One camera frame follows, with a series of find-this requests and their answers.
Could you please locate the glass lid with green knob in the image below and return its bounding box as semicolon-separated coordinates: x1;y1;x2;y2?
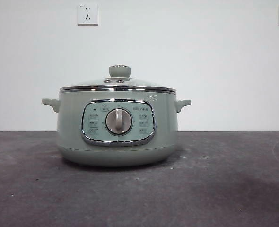
59;65;176;93

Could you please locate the pale green electric cooking pot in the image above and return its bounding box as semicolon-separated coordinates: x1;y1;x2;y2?
41;89;192;167

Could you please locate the white wall socket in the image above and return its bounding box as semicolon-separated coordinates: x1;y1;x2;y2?
77;3;99;26

